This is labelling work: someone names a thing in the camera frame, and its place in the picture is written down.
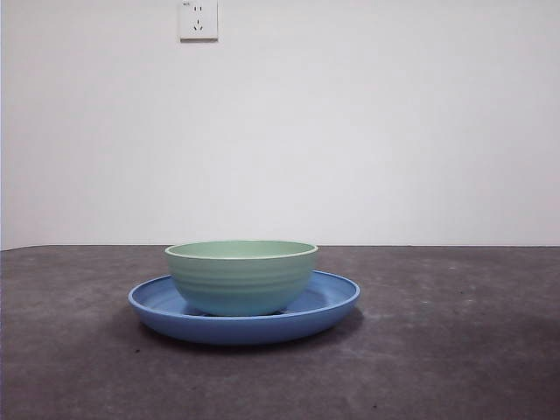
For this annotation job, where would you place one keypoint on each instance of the green ribbed bowl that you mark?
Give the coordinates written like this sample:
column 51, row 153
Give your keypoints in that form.
column 240, row 280

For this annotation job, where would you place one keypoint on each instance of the blue plate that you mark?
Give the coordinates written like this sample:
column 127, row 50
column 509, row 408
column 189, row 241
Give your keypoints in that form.
column 245, row 330

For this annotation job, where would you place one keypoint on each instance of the white wall socket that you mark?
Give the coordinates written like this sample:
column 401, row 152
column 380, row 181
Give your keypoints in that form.
column 199, row 30

